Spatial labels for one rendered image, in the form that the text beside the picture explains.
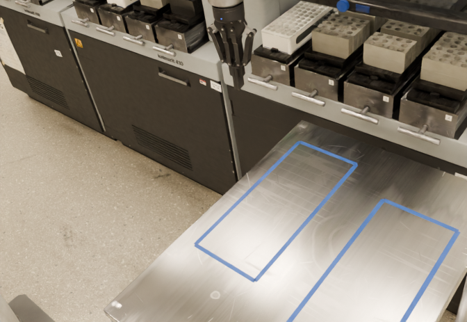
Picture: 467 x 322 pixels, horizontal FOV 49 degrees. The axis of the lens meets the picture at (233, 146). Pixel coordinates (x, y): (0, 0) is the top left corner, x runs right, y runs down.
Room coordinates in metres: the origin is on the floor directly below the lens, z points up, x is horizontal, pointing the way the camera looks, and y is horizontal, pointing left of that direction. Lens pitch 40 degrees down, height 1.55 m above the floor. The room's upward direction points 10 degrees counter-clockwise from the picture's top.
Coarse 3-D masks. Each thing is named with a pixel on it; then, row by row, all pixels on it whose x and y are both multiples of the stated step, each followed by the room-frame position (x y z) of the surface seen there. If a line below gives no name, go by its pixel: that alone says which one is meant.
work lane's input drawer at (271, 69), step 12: (264, 48) 1.29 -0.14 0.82; (276, 48) 1.26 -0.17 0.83; (300, 48) 1.25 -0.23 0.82; (252, 60) 1.28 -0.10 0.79; (264, 60) 1.25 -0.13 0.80; (276, 60) 1.23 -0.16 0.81; (288, 60) 1.21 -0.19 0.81; (252, 72) 1.29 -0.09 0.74; (264, 72) 1.25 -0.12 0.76; (276, 72) 1.22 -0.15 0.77; (288, 72) 1.19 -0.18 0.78; (264, 84) 1.20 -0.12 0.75; (288, 84) 1.19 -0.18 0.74
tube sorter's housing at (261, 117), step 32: (256, 0) 1.37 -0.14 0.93; (288, 0) 1.45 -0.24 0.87; (256, 32) 1.38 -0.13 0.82; (224, 64) 1.38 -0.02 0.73; (256, 96) 1.28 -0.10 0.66; (288, 96) 1.20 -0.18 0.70; (256, 128) 1.30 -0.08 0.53; (288, 128) 1.20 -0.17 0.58; (352, 128) 1.05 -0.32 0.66; (384, 128) 0.98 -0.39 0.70; (416, 128) 0.93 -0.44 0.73; (256, 160) 1.31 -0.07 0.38; (416, 160) 0.93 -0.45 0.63; (448, 160) 0.86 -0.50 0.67
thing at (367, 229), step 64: (320, 128) 0.89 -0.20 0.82; (256, 192) 0.72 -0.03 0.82; (320, 192) 0.69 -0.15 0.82; (384, 192) 0.66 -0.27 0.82; (448, 192) 0.64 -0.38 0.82; (192, 256) 0.59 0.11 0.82; (256, 256) 0.57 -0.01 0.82; (320, 256) 0.54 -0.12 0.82; (384, 256) 0.52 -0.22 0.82; (448, 256) 0.50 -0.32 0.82; (128, 320) 0.48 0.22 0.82; (192, 320) 0.46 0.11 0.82; (256, 320) 0.44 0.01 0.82; (320, 320) 0.42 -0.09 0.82; (384, 320) 0.41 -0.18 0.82
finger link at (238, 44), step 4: (232, 28) 1.11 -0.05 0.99; (232, 32) 1.10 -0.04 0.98; (232, 36) 1.11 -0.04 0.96; (240, 36) 1.13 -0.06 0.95; (232, 40) 1.11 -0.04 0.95; (236, 40) 1.11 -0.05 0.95; (240, 40) 1.12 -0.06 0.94; (236, 44) 1.11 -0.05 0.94; (240, 44) 1.12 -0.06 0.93; (236, 48) 1.11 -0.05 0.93; (240, 48) 1.12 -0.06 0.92; (236, 52) 1.11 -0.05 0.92; (240, 52) 1.12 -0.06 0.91; (236, 56) 1.11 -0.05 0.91; (240, 56) 1.11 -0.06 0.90; (236, 60) 1.11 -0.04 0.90; (240, 60) 1.11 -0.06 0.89; (236, 64) 1.11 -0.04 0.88; (240, 64) 1.11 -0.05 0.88; (236, 68) 1.11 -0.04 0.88
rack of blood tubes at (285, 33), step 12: (288, 12) 1.39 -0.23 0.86; (300, 12) 1.37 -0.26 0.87; (312, 12) 1.36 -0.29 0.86; (324, 12) 1.35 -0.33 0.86; (336, 12) 1.41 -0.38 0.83; (276, 24) 1.32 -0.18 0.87; (288, 24) 1.31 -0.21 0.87; (300, 24) 1.30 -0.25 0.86; (312, 24) 1.31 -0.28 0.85; (264, 36) 1.29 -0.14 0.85; (276, 36) 1.26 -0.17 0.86; (288, 36) 1.24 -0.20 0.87; (300, 36) 1.33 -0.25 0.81; (288, 48) 1.23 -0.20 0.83
